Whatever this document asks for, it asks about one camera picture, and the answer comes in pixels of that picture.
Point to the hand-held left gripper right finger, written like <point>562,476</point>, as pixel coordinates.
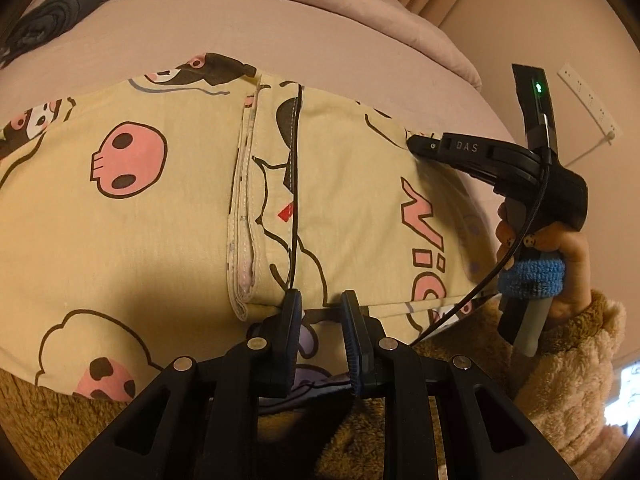
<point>350,330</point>

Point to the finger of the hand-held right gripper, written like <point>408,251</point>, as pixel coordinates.
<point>425,145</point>

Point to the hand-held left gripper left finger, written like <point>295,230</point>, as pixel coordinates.
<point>295,320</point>

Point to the yellow cartoon print pants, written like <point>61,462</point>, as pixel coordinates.
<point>150,220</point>

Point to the folded dark pants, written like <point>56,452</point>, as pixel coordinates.
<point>55,20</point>

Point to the person's right hand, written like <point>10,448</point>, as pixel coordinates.
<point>575,270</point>

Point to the blue fuzzy band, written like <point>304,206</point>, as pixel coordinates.
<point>535,280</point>

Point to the bed with purple sheet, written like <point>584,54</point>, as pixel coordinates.
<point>175,45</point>

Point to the person's brown fluffy robe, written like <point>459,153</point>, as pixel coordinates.
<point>40,420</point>

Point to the white wall power strip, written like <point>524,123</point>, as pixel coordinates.
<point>590,102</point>

